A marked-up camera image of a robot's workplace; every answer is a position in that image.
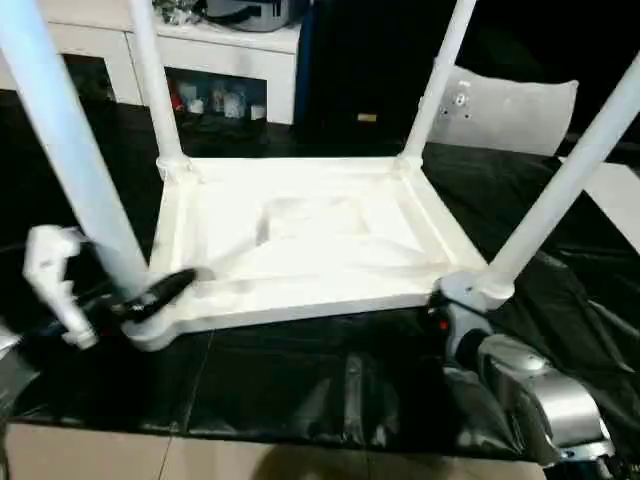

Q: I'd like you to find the white plastic table leg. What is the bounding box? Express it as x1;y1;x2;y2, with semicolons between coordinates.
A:
399;0;479;171
127;0;194;174
487;49;640;311
0;0;151;301

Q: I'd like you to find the black table mat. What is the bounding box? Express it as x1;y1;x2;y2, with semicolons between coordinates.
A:
0;89;640;469

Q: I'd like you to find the grey cushion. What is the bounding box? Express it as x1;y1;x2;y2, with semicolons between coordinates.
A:
429;67;580;157

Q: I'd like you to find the white cabinet with glass doors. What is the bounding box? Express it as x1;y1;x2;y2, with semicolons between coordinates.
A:
0;0;301;126

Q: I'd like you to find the black couch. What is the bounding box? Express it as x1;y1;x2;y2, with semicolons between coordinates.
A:
294;0;640;151

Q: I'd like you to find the silver and black helmet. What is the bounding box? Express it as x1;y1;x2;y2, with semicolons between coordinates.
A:
204;0;291;32

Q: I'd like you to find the dark tangled strap bundle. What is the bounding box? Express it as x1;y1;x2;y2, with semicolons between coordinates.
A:
152;0;206;25

